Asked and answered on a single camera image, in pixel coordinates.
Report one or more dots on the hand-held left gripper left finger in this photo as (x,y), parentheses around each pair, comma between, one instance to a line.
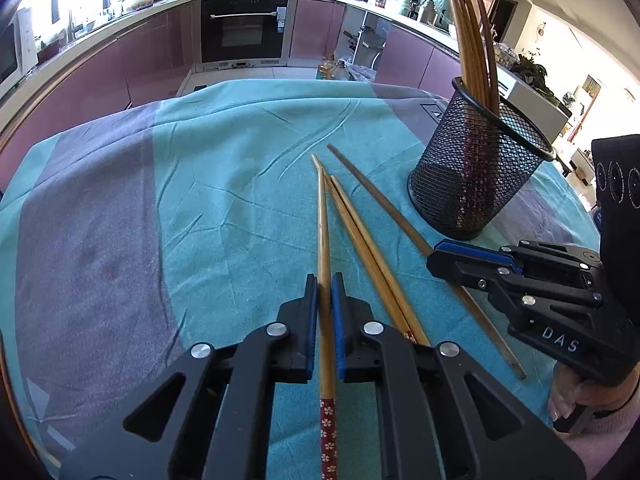
(312,320)

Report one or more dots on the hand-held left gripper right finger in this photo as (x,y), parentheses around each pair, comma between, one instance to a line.
(340,330)

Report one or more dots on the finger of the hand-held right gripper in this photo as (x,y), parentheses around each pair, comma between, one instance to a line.
(465,269)
(475,251)

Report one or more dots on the floral-end wooden chopstick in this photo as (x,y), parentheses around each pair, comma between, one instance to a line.
(381,202)
(375,255)
(325,260)
(361,255)

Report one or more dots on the black mesh utensil holder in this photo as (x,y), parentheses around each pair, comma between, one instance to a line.
(465,185)

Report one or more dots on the bundle of wooden chopsticks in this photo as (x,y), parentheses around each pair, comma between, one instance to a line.
(470,50)

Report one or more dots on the person's right hand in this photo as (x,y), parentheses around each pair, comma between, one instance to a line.
(562,397)

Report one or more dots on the teal and grey tablecloth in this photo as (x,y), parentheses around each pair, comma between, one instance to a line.
(225,185)

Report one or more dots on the leafy green vegetables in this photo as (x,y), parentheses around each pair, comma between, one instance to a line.
(532,75)

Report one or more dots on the pink base cabinets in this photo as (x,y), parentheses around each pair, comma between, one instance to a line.
(100,70)
(400,55)

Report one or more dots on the white plastic bag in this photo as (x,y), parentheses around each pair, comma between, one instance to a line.
(362,72)

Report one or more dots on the yellow cooking oil bottle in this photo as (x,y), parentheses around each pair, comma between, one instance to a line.
(326,67)

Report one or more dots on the stainless steel thermos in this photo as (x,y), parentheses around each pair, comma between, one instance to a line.
(425,12)

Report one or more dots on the white and mint canister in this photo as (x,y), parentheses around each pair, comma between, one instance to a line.
(397,0)

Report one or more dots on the black built-in oven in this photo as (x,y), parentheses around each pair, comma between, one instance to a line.
(245,30)

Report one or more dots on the white kitchen countertop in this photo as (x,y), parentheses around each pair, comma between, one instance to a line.
(75,46)

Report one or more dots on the white casserole pot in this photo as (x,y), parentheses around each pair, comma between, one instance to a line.
(136,1)

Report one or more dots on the white microwave oven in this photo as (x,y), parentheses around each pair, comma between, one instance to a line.
(10,50)

